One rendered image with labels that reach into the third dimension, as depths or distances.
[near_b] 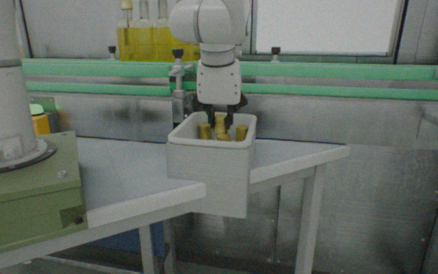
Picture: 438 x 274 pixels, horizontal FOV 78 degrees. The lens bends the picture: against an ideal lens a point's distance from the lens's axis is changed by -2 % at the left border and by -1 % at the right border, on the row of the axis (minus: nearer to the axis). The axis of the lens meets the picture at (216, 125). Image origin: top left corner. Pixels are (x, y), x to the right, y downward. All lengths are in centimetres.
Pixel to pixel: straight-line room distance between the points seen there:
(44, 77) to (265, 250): 105
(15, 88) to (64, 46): 76
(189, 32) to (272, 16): 49
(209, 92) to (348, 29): 52
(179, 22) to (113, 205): 34
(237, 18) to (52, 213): 40
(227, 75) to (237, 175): 21
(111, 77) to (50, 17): 55
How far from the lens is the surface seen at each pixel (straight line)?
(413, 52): 106
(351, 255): 133
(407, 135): 88
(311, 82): 80
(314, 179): 87
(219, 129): 68
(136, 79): 79
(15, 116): 55
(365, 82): 83
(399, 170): 116
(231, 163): 55
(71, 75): 90
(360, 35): 98
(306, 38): 96
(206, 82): 62
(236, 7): 44
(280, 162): 69
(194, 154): 56
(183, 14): 50
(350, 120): 82
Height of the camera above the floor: 104
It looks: 18 degrees down
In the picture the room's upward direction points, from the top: straight up
